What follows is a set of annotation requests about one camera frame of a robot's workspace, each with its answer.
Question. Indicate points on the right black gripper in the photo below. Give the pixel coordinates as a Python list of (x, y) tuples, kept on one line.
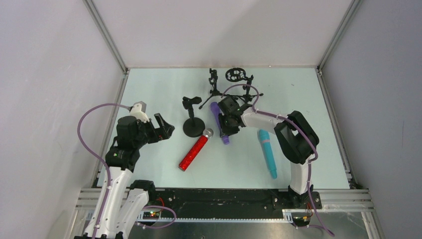
[(226, 124)]

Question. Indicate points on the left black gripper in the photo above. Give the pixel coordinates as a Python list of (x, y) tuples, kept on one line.
[(158, 131)]

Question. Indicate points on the purple microphone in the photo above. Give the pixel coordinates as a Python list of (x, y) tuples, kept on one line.
[(216, 111)]

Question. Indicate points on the red glitter microphone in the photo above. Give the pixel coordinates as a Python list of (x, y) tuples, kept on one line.
[(196, 148)]

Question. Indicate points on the black tripod shock-mount stand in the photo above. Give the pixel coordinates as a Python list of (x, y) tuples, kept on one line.
[(238, 75)]

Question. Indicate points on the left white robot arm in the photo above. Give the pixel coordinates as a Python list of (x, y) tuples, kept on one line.
[(120, 202)]

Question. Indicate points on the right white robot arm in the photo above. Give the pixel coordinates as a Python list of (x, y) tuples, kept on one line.
[(297, 139)]

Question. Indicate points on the round base mic stand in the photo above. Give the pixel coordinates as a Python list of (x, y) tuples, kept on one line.
[(193, 126)]

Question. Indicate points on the black tripod clip stand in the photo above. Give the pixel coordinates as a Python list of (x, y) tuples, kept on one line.
[(214, 92)]

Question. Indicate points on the teal microphone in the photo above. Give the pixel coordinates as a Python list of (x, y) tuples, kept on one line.
[(264, 139)]

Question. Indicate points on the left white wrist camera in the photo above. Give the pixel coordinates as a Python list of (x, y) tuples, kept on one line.
[(138, 111)]

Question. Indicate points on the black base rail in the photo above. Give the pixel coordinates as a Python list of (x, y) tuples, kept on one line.
[(233, 204)]

